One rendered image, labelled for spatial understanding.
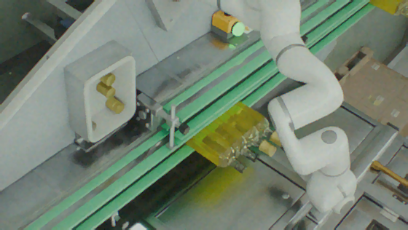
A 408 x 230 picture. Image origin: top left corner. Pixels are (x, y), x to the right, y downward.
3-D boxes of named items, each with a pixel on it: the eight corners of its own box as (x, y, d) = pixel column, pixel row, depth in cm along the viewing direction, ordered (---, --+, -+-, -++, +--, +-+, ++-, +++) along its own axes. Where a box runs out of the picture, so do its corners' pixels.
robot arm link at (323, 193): (335, 139, 138) (339, 173, 155) (296, 169, 136) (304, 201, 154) (356, 161, 133) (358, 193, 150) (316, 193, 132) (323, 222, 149)
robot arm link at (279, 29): (272, 74, 130) (276, 22, 118) (239, 14, 146) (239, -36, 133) (308, 66, 132) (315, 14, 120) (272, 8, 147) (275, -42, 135)
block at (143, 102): (133, 121, 164) (150, 133, 161) (132, 97, 157) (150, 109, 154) (142, 115, 166) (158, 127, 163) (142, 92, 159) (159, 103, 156)
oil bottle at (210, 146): (172, 135, 173) (224, 172, 164) (173, 122, 169) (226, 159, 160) (184, 126, 176) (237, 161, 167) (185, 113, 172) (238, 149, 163)
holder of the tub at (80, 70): (72, 141, 156) (89, 156, 153) (63, 67, 137) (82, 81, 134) (115, 112, 166) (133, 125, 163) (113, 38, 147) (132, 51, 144)
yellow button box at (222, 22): (210, 30, 184) (226, 40, 181) (211, 12, 179) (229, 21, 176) (223, 22, 188) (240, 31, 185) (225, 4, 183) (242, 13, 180)
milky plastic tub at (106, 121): (71, 129, 152) (90, 146, 148) (63, 68, 136) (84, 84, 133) (116, 100, 162) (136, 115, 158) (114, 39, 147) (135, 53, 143)
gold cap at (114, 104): (111, 107, 159) (121, 114, 157) (103, 106, 156) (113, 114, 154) (116, 96, 158) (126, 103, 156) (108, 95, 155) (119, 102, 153)
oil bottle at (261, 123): (208, 108, 183) (259, 142, 174) (209, 96, 179) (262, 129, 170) (219, 100, 187) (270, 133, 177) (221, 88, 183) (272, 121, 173)
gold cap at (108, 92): (95, 84, 148) (106, 92, 146) (105, 78, 150) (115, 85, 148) (96, 93, 150) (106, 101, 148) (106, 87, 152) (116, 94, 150)
